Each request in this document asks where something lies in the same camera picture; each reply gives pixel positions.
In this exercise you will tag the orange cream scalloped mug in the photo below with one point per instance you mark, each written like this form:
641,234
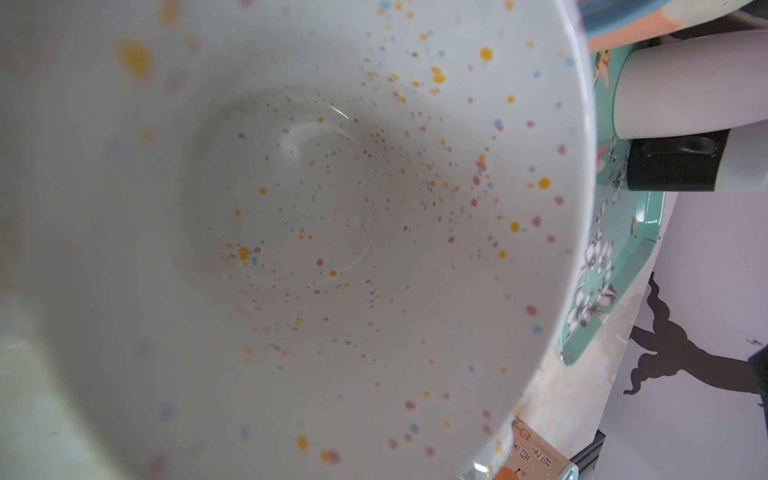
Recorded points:
612,24

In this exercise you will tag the green floral tray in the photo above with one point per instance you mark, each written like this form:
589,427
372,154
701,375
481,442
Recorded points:
625,225

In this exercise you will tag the pink mug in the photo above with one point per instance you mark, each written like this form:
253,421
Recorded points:
697,85

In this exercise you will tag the black white mug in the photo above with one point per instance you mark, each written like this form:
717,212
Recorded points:
732,161

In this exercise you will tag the cream speckled mug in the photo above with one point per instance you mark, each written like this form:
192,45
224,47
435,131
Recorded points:
286,239

